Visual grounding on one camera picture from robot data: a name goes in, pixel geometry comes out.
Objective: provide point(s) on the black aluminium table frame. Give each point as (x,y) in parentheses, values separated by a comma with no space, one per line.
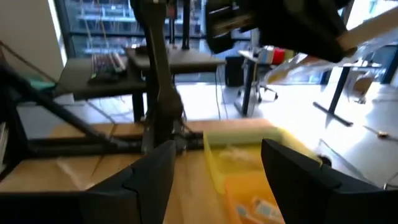
(62,146)

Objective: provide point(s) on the black side desk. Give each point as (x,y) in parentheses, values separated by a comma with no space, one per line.
(247,93)

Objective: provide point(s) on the yellow plastic bin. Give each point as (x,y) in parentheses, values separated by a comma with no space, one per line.
(217,168)

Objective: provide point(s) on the black keyboard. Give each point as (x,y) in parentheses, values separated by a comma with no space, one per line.
(105,67)

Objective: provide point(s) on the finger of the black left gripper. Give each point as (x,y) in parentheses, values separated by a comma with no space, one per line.
(295,28)

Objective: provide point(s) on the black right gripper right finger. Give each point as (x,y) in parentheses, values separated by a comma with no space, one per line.
(311,199)

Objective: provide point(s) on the red box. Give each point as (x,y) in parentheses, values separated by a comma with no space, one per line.
(279,56)

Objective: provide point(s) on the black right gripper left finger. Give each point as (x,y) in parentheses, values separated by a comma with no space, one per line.
(146,193)

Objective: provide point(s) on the orange plastic bin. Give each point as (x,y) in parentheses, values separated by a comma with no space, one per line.
(242,189)

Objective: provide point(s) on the black office desk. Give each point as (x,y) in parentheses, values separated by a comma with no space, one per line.
(192,62)

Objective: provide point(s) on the black box under desk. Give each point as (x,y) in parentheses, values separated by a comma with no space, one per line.
(234,71)

